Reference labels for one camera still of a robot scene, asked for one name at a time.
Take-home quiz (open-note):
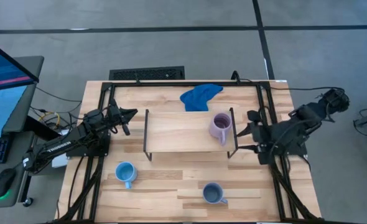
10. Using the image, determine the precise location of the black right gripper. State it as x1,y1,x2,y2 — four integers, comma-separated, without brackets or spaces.
236,123,274,155

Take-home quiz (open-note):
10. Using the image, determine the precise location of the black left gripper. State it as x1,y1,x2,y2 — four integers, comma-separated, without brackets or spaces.
107,99,138,134

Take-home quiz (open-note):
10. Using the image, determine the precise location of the lilac ribbed mug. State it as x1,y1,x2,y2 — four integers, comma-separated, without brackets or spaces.
208,112,233,147

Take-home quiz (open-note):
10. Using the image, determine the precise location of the light blue mug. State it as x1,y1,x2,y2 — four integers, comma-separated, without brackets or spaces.
114,161,138,190

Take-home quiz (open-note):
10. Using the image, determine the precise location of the grey-blue mug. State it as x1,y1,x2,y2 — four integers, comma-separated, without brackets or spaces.
202,182,229,205

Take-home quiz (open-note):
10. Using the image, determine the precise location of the black perforated floor grate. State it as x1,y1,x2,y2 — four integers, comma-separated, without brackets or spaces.
108,65,186,81

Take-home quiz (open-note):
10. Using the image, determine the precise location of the blue cloth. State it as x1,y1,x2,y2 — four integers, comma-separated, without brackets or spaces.
179,83,224,112

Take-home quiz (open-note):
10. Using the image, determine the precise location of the white box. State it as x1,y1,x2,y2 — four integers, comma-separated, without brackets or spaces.
51,154,68,169

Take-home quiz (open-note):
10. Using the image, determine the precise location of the grey-backed monitor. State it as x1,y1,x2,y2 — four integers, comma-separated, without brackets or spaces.
0,55,45,138

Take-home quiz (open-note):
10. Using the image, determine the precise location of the grey side desk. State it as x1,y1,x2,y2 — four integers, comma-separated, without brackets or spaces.
0,130,37,209

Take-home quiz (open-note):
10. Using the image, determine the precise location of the black-framed monitor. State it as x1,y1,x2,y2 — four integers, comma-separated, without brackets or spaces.
0,36,40,93

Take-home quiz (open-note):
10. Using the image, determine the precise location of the black computer mouse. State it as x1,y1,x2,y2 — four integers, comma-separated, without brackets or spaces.
0,167,17,198

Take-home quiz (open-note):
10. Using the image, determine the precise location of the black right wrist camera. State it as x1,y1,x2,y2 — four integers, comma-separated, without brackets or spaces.
247,110,262,123

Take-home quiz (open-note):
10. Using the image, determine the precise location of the wooden shelf with black frame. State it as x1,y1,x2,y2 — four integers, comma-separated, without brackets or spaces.
142,107,239,162

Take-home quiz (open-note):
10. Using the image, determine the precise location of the black metal table frame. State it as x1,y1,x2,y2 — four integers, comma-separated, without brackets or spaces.
51,80,324,224

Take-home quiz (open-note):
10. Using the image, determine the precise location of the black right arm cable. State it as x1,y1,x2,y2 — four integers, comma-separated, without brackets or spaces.
231,70,346,93

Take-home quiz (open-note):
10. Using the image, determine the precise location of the yellow cable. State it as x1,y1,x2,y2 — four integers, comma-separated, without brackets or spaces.
39,111,62,128

